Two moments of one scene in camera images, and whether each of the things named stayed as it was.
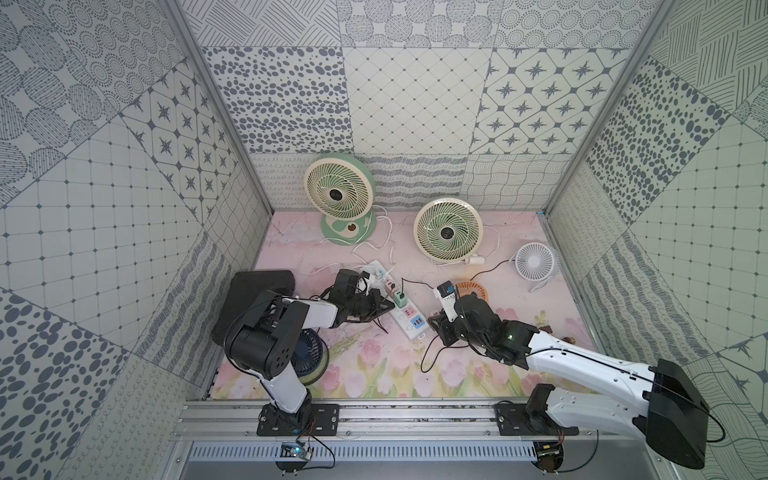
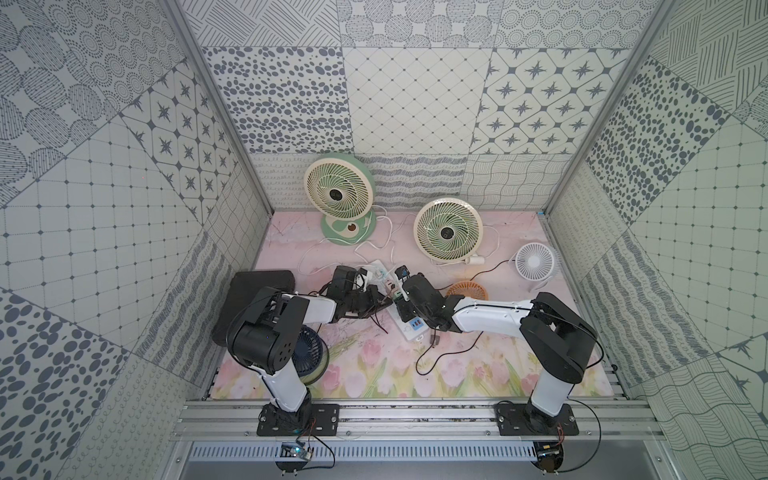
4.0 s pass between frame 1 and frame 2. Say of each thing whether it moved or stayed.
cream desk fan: stayed
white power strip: stayed
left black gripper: stayed
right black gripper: moved
